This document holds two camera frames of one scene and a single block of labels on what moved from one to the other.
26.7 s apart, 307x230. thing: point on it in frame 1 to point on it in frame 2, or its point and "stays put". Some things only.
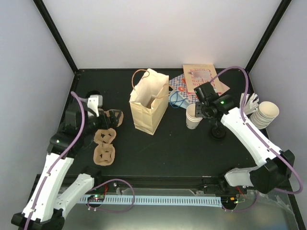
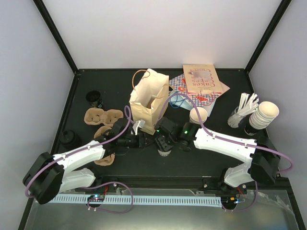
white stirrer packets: [251, 102] stays put
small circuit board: [96, 198] stays put
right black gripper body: [202, 113] to [165, 146]
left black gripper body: [104, 124] to [140, 140]
